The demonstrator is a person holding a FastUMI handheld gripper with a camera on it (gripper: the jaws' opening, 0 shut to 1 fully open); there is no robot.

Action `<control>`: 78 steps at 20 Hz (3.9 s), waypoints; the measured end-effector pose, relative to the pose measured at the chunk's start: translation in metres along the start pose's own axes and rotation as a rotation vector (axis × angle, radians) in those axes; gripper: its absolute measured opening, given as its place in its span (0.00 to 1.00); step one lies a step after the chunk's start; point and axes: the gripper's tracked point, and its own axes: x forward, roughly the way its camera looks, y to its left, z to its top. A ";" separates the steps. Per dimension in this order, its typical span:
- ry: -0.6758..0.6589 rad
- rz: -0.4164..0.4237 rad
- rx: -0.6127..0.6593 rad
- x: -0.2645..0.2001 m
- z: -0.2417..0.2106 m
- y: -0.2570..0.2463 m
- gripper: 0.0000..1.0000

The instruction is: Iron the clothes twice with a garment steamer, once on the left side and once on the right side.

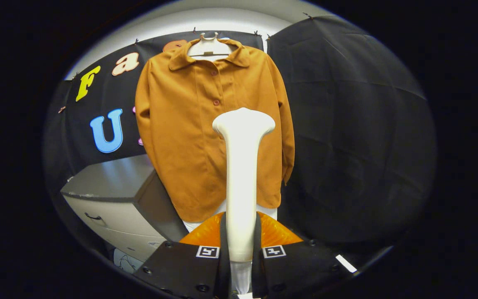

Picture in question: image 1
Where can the row of black clips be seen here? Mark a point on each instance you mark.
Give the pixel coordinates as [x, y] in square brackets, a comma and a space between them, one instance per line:
[194, 30]

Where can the grey cabinet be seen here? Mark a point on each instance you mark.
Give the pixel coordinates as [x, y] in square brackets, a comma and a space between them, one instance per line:
[106, 178]

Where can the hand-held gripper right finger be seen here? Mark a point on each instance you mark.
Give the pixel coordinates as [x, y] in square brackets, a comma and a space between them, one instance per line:
[257, 270]

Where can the orange-brown button shirt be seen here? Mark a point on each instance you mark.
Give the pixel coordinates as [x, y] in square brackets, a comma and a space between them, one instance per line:
[181, 124]

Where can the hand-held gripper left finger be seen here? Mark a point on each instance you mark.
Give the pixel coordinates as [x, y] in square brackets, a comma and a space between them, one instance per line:
[224, 270]

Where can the white clothes hanger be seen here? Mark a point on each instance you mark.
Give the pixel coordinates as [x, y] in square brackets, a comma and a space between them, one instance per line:
[208, 47]

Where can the white tape strip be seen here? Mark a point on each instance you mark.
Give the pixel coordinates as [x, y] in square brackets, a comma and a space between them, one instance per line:
[345, 263]

